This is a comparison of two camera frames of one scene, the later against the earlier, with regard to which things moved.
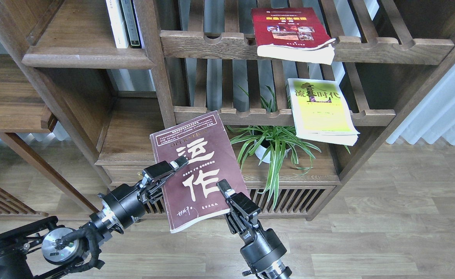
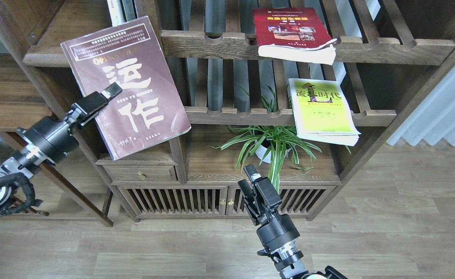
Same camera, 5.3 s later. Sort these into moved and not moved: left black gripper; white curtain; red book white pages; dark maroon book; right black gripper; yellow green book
Moved: right black gripper; dark maroon book; left black gripper
Not moved: yellow green book; red book white pages; white curtain
